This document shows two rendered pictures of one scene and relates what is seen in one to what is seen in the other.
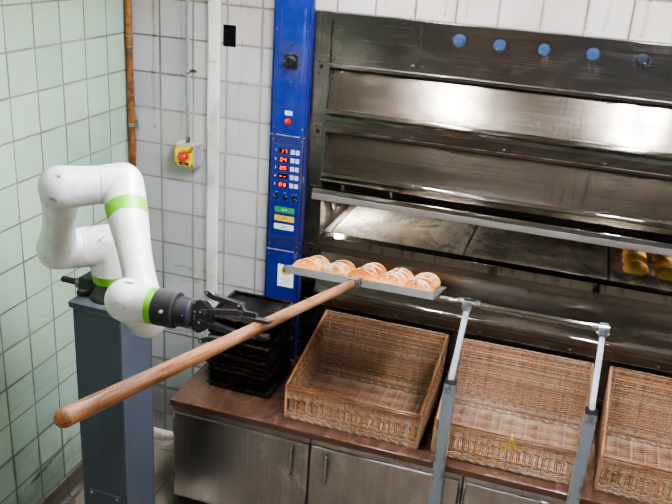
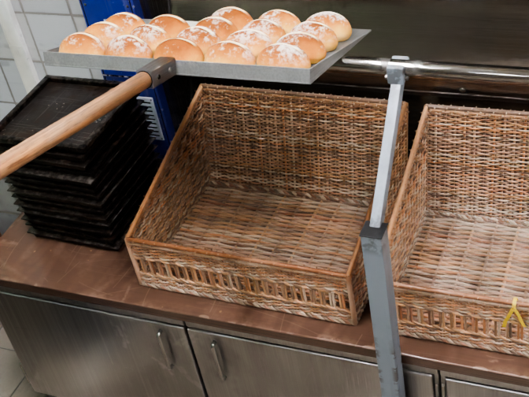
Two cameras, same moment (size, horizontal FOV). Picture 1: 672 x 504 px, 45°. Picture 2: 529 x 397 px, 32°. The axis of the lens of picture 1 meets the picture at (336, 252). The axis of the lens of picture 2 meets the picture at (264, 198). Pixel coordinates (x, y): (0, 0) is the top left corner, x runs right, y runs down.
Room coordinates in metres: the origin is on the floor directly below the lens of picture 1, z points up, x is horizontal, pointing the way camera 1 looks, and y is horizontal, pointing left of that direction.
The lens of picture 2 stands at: (1.22, -0.55, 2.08)
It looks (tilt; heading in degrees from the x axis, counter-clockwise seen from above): 38 degrees down; 13
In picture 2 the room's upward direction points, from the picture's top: 12 degrees counter-clockwise
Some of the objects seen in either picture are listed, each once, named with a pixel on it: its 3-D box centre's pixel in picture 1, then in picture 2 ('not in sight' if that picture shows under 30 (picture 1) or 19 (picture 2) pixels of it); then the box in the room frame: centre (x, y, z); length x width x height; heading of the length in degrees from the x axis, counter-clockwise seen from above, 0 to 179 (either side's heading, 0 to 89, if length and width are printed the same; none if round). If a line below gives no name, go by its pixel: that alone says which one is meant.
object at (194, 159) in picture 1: (187, 154); not in sight; (3.39, 0.66, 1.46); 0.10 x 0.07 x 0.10; 74
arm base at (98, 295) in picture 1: (97, 284); not in sight; (2.50, 0.80, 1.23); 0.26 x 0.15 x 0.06; 72
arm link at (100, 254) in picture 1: (106, 253); not in sight; (2.48, 0.75, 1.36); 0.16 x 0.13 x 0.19; 115
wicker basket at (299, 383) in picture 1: (368, 374); (271, 194); (2.91, -0.17, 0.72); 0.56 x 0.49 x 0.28; 73
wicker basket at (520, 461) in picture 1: (514, 406); (528, 228); (2.74, -0.74, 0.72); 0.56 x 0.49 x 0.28; 74
